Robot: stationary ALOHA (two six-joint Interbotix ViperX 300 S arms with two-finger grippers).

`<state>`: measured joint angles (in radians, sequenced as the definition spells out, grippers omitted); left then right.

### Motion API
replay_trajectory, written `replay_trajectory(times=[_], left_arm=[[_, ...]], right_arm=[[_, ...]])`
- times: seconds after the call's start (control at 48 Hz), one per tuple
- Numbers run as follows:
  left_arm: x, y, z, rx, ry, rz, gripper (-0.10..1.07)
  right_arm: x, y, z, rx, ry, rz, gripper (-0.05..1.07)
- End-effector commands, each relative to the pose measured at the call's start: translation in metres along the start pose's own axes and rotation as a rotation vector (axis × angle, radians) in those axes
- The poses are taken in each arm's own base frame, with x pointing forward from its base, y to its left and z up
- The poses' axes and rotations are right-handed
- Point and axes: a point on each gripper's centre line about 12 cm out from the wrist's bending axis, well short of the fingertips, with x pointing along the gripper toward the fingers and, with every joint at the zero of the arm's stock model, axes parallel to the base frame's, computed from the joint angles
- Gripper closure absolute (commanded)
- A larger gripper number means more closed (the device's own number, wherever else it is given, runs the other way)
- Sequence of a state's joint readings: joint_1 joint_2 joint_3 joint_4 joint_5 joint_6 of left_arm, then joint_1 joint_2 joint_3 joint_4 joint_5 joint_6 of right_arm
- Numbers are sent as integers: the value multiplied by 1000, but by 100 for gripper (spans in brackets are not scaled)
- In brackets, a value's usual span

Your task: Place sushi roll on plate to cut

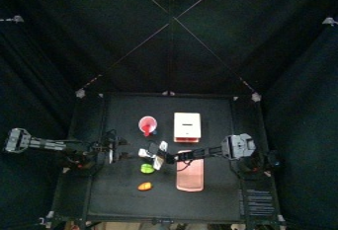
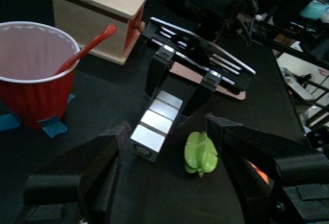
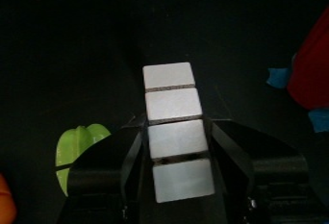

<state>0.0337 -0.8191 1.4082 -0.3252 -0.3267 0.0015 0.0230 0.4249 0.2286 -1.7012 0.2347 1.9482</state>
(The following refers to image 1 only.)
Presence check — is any small white toy block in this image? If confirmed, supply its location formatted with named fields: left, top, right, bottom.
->
left=137, top=148, right=153, bottom=159

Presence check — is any pink rectangular plastic plate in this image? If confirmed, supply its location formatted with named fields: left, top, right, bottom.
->
left=173, top=149, right=205, bottom=192

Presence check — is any orange toy food piece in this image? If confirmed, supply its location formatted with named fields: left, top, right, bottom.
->
left=136, top=182, right=153, bottom=192

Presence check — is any white text label sticker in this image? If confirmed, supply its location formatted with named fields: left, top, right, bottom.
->
left=244, top=188, right=275, bottom=218

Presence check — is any green toy food piece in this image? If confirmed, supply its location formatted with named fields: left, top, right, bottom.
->
left=138, top=163, right=156, bottom=175

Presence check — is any pink cup with red toy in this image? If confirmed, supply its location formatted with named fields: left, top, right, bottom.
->
left=137, top=115, right=160, bottom=138

